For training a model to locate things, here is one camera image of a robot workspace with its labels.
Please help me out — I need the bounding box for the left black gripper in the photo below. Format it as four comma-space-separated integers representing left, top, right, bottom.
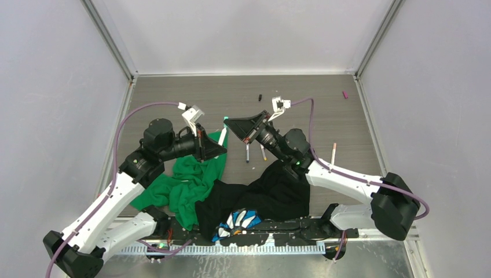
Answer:
159, 122, 225, 162

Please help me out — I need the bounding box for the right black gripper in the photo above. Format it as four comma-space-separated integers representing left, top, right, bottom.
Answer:
223, 111, 288, 163

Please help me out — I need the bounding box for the white pen pink tip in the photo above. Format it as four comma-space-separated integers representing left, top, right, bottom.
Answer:
330, 142, 337, 165

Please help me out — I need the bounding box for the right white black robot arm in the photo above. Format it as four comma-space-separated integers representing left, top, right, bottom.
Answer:
223, 111, 423, 241

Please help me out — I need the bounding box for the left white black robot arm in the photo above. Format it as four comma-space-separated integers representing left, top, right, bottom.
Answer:
43, 119, 226, 277

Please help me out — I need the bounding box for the white pen blue tip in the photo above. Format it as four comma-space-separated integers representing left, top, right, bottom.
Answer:
245, 144, 250, 163

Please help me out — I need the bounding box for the white pen yellow tip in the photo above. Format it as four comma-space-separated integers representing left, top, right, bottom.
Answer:
260, 145, 267, 161

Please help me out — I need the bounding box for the black cloth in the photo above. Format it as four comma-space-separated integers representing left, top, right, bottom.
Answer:
195, 160, 310, 240

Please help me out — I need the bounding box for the blue white patterned cloth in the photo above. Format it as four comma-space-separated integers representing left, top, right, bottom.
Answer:
211, 208, 262, 242

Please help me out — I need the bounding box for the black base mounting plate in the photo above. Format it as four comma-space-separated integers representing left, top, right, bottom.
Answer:
144, 217, 341, 247

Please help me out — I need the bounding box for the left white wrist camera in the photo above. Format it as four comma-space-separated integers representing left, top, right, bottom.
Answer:
181, 105, 205, 137

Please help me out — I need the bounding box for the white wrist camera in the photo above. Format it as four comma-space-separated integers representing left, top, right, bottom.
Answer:
181, 105, 205, 137
268, 96, 291, 122

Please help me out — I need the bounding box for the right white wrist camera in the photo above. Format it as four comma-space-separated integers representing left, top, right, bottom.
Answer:
268, 96, 291, 122

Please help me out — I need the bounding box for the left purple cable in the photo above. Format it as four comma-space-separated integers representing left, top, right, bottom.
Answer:
45, 101, 196, 278

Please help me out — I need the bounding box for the aluminium front rail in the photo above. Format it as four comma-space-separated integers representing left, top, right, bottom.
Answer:
72, 214, 420, 257

